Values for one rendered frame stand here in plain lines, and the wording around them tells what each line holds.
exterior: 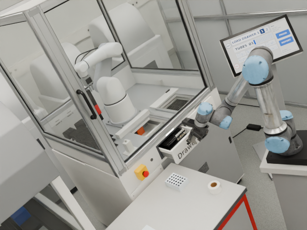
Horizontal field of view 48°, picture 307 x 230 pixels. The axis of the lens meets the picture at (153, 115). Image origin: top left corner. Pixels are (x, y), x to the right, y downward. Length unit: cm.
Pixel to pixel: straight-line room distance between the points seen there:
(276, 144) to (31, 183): 116
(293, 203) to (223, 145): 76
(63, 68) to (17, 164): 56
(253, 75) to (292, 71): 203
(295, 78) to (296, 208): 170
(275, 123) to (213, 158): 99
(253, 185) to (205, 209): 119
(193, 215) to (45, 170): 83
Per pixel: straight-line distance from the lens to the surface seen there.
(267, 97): 171
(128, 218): 209
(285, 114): 194
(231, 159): 288
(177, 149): 214
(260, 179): 309
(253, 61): 161
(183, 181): 207
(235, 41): 269
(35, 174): 152
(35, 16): 174
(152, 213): 204
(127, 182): 213
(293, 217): 237
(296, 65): 358
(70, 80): 181
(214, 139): 265
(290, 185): 215
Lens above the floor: 212
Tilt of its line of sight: 28 degrees down
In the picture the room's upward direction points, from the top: 24 degrees counter-clockwise
